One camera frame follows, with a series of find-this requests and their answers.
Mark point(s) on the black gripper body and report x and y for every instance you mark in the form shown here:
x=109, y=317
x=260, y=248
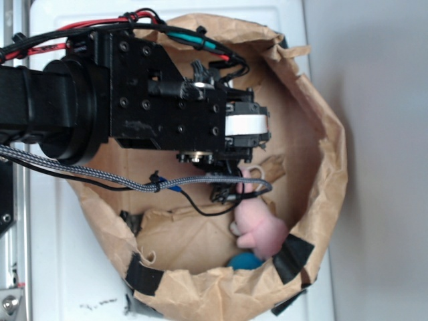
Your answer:
x=203, y=119

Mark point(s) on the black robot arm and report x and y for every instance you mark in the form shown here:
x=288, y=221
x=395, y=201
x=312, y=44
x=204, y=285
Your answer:
x=65, y=108

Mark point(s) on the blue ball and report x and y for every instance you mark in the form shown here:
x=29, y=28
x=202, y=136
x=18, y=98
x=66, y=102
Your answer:
x=245, y=261

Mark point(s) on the brown paper bag bin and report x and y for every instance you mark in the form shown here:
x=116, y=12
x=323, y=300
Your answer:
x=174, y=259

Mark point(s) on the pink plush bunny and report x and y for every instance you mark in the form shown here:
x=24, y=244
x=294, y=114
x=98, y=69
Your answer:
x=258, y=229

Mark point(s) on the white plastic tray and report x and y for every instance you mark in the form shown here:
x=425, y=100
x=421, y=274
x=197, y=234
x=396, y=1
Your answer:
x=72, y=278

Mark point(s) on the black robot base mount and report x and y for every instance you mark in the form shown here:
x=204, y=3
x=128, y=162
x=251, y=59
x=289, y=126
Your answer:
x=7, y=197

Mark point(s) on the metal frame rail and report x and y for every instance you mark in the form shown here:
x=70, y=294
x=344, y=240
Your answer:
x=16, y=303

